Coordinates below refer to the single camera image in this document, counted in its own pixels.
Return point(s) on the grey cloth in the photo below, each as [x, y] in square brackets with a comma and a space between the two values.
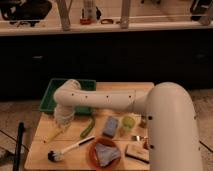
[106, 154]

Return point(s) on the blue sponge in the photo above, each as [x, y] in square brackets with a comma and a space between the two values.
[110, 127]

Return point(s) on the green cup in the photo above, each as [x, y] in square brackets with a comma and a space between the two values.
[127, 124]

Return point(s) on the green cucumber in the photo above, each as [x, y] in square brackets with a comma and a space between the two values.
[88, 129]

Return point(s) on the black pole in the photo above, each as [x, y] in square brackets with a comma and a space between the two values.
[18, 147]

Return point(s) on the white dish brush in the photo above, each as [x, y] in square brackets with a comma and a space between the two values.
[56, 156]

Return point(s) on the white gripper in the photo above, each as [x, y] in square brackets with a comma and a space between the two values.
[63, 115]

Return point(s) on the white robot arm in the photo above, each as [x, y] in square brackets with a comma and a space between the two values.
[171, 120]

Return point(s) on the green plastic tray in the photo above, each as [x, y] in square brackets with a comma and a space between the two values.
[48, 104]

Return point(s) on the wooden block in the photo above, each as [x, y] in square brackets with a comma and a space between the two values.
[137, 152]

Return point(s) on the yellow banana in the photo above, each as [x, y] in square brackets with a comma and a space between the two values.
[57, 130]

